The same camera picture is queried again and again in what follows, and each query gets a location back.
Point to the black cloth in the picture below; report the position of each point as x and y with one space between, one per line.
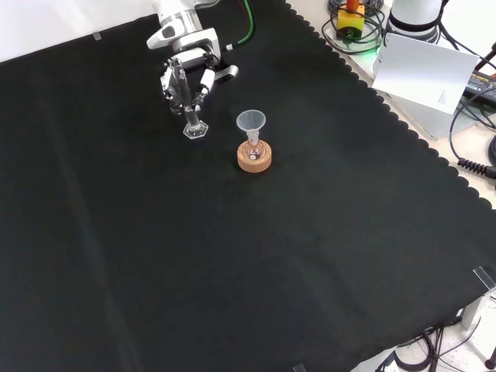
193 252

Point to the pale board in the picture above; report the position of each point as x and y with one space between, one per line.
422 69

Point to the clear plastic funnel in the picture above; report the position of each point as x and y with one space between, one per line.
251 121

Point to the white box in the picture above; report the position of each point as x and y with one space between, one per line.
422 116

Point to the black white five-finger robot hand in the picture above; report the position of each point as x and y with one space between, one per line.
201 58

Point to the clear glass graduated cylinder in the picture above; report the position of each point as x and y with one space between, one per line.
192 118

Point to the black power adapter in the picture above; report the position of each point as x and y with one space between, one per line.
482 85

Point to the white bench bracket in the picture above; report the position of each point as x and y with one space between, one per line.
476 310

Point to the yellow stop button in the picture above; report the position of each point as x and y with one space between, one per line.
350 23

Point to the small round-bottom glass flask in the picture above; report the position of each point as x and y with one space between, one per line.
253 151

